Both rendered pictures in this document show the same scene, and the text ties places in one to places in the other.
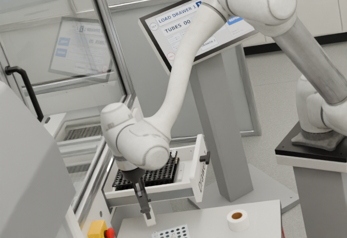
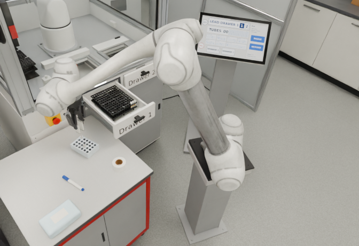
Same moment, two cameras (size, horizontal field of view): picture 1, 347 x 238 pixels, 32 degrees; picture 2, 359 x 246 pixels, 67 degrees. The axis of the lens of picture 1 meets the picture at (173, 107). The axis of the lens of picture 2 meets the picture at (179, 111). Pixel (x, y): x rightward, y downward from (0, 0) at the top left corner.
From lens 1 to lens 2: 1.21 m
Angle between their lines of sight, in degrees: 26
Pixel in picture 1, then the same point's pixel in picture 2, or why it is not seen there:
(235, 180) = not seen: hidden behind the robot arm
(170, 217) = (105, 132)
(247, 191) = not seen: hidden behind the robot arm
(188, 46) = (125, 54)
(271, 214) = (138, 175)
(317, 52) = (203, 117)
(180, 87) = (93, 77)
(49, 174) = not seen: outside the picture
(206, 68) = (223, 64)
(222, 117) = (218, 94)
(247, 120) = (253, 100)
